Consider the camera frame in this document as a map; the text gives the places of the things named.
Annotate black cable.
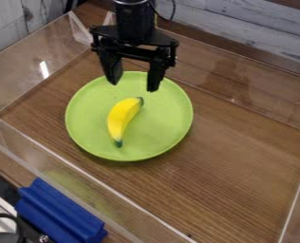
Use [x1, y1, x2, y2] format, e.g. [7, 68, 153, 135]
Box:
[0, 213, 31, 243]

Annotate yellow toy banana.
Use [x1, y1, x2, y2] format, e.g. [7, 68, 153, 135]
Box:
[107, 97, 144, 148]

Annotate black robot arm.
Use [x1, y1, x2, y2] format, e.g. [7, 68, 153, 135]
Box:
[89, 0, 180, 92]

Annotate blue plastic block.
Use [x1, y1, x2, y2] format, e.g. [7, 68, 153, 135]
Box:
[15, 178, 107, 243]

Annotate clear acrylic enclosure wall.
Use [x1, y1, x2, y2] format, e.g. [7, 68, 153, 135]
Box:
[0, 15, 300, 243]

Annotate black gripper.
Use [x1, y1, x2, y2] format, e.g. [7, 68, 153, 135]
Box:
[89, 3, 180, 92]

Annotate green round plate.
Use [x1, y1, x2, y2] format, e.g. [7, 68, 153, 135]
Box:
[65, 71, 193, 161]

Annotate clear acrylic corner bracket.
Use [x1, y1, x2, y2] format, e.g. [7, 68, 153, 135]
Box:
[67, 11, 115, 46]

